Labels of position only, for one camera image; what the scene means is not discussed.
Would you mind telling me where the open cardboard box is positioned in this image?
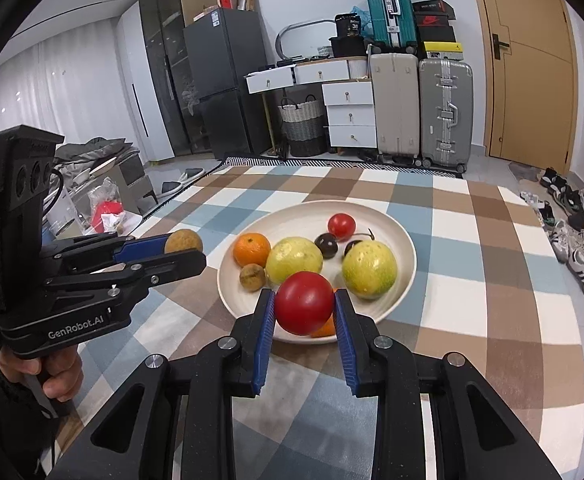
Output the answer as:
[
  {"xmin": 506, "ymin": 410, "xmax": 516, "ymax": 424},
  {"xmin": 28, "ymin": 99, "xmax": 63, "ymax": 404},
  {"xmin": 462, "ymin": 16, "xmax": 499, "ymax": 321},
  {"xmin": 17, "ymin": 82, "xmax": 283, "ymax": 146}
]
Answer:
[{"xmin": 104, "ymin": 152, "xmax": 155, "ymax": 216}]

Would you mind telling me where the striped floor mat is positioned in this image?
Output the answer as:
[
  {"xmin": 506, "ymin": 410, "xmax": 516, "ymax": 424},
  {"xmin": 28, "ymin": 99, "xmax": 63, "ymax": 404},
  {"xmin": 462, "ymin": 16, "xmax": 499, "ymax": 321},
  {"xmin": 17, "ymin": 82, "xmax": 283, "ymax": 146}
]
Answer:
[{"xmin": 222, "ymin": 156, "xmax": 465, "ymax": 178}]

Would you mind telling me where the white wardrobe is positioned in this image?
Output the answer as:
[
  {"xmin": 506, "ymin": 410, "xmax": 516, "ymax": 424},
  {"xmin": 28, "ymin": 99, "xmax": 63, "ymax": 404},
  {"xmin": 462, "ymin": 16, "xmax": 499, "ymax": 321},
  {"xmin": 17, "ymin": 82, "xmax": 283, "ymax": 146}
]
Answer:
[{"xmin": 114, "ymin": 0, "xmax": 175, "ymax": 161}]

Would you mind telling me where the pile of shoes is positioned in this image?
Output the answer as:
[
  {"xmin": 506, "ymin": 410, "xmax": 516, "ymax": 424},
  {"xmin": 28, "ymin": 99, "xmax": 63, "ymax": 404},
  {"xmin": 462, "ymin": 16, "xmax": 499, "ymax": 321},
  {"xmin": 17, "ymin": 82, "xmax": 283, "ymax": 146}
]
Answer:
[{"xmin": 519, "ymin": 167, "xmax": 584, "ymax": 306}]

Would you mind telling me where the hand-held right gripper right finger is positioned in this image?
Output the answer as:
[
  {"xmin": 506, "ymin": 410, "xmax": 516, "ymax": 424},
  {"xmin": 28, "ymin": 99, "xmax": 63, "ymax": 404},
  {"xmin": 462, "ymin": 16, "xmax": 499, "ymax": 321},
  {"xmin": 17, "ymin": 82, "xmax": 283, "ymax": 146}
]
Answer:
[{"xmin": 333, "ymin": 288, "xmax": 565, "ymax": 480}]

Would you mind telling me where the wooden stick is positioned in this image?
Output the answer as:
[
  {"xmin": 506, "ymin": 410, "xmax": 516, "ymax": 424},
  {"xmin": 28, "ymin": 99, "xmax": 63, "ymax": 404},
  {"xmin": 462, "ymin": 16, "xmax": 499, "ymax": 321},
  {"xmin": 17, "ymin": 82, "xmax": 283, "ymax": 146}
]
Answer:
[{"xmin": 262, "ymin": 92, "xmax": 277, "ymax": 158}]

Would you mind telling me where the orange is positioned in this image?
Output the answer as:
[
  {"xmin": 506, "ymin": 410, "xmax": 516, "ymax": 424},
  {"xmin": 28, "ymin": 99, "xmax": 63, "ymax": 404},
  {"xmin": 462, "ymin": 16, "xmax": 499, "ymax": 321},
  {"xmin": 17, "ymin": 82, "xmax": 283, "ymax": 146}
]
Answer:
[
  {"xmin": 233, "ymin": 232, "xmax": 271, "ymax": 268},
  {"xmin": 311, "ymin": 316, "xmax": 337, "ymax": 338}
]

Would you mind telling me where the large brown longan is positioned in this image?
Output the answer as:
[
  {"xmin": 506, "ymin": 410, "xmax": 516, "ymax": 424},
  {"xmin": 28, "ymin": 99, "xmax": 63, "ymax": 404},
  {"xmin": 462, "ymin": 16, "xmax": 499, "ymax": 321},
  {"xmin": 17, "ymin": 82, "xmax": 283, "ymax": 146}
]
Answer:
[{"xmin": 239, "ymin": 263, "xmax": 267, "ymax": 292}]

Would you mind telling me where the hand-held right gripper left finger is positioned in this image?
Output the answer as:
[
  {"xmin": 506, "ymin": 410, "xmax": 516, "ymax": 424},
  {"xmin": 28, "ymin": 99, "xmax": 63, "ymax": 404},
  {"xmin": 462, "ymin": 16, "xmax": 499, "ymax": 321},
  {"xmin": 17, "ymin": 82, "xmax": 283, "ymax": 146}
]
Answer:
[{"xmin": 47, "ymin": 288, "xmax": 277, "ymax": 480}]

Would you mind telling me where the black yellow shoe box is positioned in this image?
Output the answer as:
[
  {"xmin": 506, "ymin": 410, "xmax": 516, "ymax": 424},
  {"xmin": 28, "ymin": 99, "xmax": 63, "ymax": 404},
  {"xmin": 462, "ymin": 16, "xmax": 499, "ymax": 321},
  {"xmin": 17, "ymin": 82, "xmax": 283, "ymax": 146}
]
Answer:
[{"xmin": 417, "ymin": 40, "xmax": 465, "ymax": 61}]

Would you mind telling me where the dark grey refrigerator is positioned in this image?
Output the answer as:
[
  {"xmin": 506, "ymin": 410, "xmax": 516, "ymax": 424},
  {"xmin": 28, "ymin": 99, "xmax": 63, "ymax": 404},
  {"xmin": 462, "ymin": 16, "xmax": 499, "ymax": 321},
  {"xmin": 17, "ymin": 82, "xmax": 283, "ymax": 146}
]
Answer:
[{"xmin": 182, "ymin": 7, "xmax": 273, "ymax": 161}]

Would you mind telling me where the beige suitcase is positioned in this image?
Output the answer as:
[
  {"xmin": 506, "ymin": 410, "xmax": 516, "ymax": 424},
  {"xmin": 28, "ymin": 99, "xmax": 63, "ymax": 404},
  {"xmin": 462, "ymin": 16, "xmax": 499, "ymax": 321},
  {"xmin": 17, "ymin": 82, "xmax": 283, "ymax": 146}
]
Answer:
[{"xmin": 369, "ymin": 51, "xmax": 421, "ymax": 165}]

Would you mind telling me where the yellow round fruit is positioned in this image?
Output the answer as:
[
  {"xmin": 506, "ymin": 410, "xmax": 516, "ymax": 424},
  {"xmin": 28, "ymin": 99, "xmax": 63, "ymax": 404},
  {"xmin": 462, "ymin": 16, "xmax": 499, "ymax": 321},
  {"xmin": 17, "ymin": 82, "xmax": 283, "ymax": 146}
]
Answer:
[{"xmin": 265, "ymin": 237, "xmax": 324, "ymax": 286}]

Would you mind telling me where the person's left hand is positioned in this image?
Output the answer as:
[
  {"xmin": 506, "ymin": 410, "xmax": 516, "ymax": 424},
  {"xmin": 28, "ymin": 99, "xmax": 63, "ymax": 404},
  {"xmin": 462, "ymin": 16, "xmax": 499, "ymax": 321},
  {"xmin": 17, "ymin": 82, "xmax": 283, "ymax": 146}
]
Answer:
[{"xmin": 0, "ymin": 345, "xmax": 84, "ymax": 403}]

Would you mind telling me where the dark purple plum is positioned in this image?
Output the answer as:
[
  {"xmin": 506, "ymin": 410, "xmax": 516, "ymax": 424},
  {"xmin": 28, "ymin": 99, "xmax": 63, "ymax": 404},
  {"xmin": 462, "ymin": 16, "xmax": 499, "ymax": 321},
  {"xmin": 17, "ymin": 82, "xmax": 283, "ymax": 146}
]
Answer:
[{"xmin": 315, "ymin": 233, "xmax": 340, "ymax": 260}]

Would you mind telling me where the dark glass cabinet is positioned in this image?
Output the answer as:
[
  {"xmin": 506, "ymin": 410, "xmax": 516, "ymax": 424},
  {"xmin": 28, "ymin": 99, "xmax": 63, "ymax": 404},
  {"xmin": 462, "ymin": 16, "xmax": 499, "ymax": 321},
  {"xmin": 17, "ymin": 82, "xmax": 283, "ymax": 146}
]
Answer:
[{"xmin": 138, "ymin": 0, "xmax": 207, "ymax": 157}]

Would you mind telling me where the black storage box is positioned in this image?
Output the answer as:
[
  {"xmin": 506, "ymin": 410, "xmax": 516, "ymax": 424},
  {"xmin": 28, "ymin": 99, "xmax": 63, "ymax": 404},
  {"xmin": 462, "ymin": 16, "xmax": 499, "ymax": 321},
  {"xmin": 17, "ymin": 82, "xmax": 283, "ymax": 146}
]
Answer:
[{"xmin": 329, "ymin": 35, "xmax": 367, "ymax": 58}]

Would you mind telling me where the green-yellow round fruit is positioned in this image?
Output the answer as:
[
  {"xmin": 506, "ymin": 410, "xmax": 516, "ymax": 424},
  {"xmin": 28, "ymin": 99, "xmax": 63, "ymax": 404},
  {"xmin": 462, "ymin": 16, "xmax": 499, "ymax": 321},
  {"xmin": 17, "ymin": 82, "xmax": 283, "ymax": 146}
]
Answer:
[{"xmin": 342, "ymin": 240, "xmax": 398, "ymax": 297}]

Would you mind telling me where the small brown longan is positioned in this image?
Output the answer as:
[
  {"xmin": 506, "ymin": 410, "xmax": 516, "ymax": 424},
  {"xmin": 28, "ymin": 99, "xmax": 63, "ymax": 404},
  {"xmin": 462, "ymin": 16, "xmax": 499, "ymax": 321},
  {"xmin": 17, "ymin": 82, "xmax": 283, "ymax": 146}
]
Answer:
[{"xmin": 164, "ymin": 229, "xmax": 203, "ymax": 256}]

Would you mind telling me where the checkered tablecloth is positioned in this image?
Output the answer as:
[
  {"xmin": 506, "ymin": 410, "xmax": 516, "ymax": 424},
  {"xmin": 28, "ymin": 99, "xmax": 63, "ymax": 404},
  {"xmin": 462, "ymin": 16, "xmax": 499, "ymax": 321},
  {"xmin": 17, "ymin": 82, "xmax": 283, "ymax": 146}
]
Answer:
[{"xmin": 52, "ymin": 164, "xmax": 584, "ymax": 480}]

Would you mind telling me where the wooden door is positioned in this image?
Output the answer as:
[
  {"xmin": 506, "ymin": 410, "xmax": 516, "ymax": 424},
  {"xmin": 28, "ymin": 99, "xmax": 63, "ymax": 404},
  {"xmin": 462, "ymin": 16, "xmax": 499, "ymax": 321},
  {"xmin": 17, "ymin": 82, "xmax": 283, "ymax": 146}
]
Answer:
[{"xmin": 464, "ymin": 0, "xmax": 572, "ymax": 176}]

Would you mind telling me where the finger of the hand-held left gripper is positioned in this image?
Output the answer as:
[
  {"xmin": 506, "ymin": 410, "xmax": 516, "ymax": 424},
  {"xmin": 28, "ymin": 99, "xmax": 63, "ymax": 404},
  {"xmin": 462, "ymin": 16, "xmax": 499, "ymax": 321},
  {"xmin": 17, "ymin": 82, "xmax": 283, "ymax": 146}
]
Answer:
[
  {"xmin": 44, "ymin": 249, "xmax": 207, "ymax": 295},
  {"xmin": 42, "ymin": 232, "xmax": 173, "ymax": 273}
]

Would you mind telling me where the curved metal tube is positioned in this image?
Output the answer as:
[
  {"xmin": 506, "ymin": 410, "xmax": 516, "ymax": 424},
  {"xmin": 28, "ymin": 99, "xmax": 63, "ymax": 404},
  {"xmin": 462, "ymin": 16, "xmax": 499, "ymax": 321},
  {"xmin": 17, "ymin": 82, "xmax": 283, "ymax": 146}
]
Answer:
[{"xmin": 276, "ymin": 19, "xmax": 337, "ymax": 63}]

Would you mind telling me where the woven laundry basket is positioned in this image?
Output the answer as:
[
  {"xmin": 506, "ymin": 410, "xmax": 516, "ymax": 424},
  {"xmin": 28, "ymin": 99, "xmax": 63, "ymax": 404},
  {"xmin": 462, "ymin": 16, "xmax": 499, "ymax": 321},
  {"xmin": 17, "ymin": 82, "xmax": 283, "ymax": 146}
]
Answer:
[{"xmin": 278, "ymin": 95, "xmax": 327, "ymax": 157}]

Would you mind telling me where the grey floor cloth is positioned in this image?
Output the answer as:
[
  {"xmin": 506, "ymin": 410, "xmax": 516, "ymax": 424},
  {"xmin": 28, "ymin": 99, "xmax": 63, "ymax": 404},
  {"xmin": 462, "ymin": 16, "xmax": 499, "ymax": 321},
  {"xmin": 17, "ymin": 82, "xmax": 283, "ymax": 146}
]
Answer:
[{"xmin": 509, "ymin": 160, "xmax": 542, "ymax": 183}]

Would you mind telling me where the white curtain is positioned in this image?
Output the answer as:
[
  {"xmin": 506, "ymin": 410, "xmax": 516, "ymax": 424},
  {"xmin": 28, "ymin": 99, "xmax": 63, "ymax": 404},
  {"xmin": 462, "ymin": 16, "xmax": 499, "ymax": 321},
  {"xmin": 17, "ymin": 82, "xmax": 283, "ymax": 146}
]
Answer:
[{"xmin": 0, "ymin": 42, "xmax": 145, "ymax": 171}]

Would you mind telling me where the black tub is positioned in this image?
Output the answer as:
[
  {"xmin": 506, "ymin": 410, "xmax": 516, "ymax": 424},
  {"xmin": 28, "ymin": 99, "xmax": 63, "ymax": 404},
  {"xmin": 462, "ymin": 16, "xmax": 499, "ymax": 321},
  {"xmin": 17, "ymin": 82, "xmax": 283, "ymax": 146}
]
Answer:
[{"xmin": 335, "ymin": 12, "xmax": 364, "ymax": 38}]

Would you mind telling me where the red cherry tomato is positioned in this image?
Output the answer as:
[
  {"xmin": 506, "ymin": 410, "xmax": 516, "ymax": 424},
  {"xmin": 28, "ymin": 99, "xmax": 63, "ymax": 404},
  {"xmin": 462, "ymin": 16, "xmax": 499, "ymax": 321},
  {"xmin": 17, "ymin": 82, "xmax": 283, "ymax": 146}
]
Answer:
[
  {"xmin": 328, "ymin": 213, "xmax": 357, "ymax": 241},
  {"xmin": 274, "ymin": 271, "xmax": 335, "ymax": 337}
]

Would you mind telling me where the teal suitcase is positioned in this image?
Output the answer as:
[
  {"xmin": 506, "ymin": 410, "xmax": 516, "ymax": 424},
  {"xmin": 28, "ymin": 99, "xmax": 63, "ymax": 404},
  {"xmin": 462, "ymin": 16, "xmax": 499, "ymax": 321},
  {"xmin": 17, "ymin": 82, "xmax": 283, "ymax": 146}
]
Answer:
[{"xmin": 362, "ymin": 0, "xmax": 419, "ymax": 53}]

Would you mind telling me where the black red-logo shoe box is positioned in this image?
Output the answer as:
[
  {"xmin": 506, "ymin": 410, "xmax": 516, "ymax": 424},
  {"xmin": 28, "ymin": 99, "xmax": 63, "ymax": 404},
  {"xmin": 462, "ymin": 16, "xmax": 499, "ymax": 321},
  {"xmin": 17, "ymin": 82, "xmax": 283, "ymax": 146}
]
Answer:
[{"xmin": 417, "ymin": 14, "xmax": 457, "ymax": 43}]

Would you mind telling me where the grey jacket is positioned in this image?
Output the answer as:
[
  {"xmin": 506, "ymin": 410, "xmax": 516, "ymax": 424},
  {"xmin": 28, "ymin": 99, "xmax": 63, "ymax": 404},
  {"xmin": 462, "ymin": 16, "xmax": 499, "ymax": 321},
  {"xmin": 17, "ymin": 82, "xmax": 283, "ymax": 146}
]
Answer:
[{"xmin": 52, "ymin": 137, "xmax": 140, "ymax": 181}]

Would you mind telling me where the white drawer desk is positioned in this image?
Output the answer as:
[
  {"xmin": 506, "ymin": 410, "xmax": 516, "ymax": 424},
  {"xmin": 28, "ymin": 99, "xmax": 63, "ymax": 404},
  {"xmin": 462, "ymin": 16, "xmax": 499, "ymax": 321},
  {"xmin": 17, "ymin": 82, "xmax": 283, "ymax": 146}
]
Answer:
[{"xmin": 244, "ymin": 57, "xmax": 379, "ymax": 150}]

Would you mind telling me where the cream oval plate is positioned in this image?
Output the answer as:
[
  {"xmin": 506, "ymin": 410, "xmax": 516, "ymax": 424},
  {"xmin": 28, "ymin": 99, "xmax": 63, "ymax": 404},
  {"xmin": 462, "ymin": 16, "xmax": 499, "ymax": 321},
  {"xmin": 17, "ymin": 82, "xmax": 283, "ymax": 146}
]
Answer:
[{"xmin": 217, "ymin": 201, "xmax": 417, "ymax": 345}]

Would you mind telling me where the blue plastic bag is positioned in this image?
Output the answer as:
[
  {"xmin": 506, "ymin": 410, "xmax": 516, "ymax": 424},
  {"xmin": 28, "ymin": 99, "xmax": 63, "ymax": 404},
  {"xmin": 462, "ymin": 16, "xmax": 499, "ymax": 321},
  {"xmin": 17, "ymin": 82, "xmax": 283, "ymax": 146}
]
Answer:
[{"xmin": 349, "ymin": 5, "xmax": 373, "ymax": 36}]

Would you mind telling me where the white ribbed cylinder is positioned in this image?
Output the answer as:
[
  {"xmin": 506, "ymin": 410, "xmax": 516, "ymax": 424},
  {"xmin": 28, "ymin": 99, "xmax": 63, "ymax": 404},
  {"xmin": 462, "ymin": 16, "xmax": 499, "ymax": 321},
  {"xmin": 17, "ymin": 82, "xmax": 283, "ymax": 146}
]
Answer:
[{"xmin": 347, "ymin": 57, "xmax": 371, "ymax": 81}]

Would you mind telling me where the silver suitcase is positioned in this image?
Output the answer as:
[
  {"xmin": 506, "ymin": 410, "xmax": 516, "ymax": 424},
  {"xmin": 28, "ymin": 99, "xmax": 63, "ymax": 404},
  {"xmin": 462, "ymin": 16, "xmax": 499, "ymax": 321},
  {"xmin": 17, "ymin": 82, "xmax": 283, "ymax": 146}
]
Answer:
[{"xmin": 418, "ymin": 57, "xmax": 474, "ymax": 173}]

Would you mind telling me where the dark cherry with stem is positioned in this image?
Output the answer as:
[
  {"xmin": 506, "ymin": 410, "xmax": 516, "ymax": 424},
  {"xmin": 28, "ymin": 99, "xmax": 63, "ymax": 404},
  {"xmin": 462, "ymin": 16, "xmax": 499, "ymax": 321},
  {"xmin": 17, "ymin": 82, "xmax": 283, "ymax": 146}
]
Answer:
[{"xmin": 343, "ymin": 228, "xmax": 375, "ymax": 258}]

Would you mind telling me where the black cable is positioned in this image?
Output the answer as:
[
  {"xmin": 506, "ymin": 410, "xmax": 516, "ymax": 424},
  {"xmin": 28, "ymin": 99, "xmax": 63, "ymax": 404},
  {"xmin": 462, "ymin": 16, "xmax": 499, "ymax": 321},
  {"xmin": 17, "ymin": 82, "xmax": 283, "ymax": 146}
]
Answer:
[{"xmin": 44, "ymin": 167, "xmax": 65, "ymax": 213}]

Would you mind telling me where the clear plastic bag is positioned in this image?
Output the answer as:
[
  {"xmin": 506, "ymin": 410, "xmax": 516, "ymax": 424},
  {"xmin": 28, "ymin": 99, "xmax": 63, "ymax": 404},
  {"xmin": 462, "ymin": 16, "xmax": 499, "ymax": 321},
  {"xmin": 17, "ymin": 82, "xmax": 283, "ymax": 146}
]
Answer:
[{"xmin": 72, "ymin": 177, "xmax": 143, "ymax": 236}]

